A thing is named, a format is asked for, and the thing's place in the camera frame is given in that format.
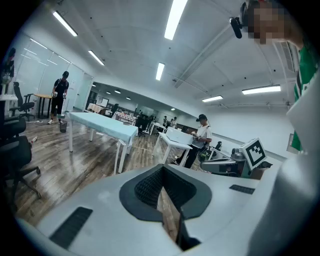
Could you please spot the white power strip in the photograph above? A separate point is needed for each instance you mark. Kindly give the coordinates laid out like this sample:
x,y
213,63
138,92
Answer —
x,y
38,121

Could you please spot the person's right forearm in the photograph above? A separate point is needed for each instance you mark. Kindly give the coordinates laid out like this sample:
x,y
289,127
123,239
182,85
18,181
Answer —
x,y
257,174

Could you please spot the ceiling air vent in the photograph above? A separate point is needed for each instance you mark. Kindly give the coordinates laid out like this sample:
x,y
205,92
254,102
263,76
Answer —
x,y
287,56

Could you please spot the framed wall board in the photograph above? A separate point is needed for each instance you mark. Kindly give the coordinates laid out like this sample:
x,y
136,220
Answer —
x,y
102,101

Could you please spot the small bowl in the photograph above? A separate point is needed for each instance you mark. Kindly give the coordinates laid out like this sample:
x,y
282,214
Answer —
x,y
126,123

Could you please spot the white desk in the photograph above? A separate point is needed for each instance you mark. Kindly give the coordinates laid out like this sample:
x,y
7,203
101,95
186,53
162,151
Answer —
x,y
7,98

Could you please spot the white table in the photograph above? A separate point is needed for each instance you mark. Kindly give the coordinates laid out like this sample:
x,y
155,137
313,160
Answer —
x,y
172,143

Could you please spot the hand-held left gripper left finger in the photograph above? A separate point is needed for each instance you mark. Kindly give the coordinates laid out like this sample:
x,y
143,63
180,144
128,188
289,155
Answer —
x,y
105,212

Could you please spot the checkered cloth table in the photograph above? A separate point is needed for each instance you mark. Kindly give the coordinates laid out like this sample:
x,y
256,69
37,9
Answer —
x,y
94,107
127,117

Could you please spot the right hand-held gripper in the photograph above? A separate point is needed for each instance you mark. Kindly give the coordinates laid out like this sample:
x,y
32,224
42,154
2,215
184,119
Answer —
x,y
253,153

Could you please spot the round wooden table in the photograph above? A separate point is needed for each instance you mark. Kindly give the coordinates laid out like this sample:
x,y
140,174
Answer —
x,y
43,95

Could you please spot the person's head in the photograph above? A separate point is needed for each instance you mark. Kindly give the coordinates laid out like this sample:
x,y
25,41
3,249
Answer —
x,y
270,22

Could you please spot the long ceiling light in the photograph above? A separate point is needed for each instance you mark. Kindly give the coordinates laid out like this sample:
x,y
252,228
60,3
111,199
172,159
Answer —
x,y
175,17
65,23
212,98
96,58
160,71
261,89

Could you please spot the plastic bottle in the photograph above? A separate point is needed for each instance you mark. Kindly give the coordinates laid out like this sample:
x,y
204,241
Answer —
x,y
34,139

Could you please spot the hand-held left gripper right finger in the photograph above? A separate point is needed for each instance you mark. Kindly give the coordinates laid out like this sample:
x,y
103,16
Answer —
x,y
225,207

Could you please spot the black mesh trash bin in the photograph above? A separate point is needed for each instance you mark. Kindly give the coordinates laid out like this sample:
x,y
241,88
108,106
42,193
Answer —
x,y
63,126

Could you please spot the black head-worn camera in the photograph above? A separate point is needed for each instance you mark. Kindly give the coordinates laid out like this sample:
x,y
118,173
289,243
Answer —
x,y
236,26

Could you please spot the light blue table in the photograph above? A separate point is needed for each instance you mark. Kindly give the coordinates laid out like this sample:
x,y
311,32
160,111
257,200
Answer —
x,y
100,123

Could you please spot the green printed shirt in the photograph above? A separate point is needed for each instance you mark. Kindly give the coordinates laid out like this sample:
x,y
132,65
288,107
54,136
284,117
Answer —
x,y
305,67

